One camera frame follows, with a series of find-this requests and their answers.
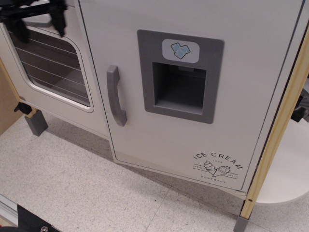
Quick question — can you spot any white toy fridge door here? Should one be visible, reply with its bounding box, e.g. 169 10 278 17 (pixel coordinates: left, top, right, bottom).
79 0 309 194

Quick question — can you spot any black metal bracket right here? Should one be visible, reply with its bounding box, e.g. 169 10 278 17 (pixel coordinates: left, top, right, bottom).
291 89 309 122

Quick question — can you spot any grey oven door handle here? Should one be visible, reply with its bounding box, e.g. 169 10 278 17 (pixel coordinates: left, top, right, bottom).
24 15 53 28

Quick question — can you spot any grey ice dispenser panel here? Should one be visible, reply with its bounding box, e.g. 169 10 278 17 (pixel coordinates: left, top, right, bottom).
137 29 225 124

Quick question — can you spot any grey foot cap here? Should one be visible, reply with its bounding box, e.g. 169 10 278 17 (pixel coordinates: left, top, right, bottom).
233 216 249 232
25 110 48 136

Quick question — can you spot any wooden left side panel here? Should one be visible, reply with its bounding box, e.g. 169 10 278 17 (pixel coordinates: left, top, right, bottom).
0 60 22 134

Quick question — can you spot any grey fridge door handle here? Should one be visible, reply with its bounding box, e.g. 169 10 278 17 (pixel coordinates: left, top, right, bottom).
107 65 127 127

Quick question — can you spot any white round table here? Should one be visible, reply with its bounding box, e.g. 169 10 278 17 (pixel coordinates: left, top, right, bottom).
256 119 309 205

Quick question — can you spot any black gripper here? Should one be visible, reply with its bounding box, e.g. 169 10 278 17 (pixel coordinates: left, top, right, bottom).
0 0 67 43

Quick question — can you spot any aluminium rail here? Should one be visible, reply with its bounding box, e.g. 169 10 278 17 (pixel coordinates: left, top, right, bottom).
0 194 18 226

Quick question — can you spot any light wooden right post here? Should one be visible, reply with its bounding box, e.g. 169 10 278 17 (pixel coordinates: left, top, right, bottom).
240 31 309 219

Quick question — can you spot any white toy oven door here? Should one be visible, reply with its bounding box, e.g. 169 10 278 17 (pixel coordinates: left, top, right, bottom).
0 0 109 138

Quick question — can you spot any grey left foot cap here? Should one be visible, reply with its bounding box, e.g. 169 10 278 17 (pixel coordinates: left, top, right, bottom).
25 110 48 136

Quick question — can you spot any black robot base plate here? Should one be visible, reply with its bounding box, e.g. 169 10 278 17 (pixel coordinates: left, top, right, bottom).
0 205 60 232

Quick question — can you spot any black clamp knob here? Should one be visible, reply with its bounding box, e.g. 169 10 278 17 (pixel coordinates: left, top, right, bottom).
14 102 32 115

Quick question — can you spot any grey right foot cap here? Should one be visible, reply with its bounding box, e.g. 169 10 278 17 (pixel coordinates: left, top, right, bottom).
233 216 249 232

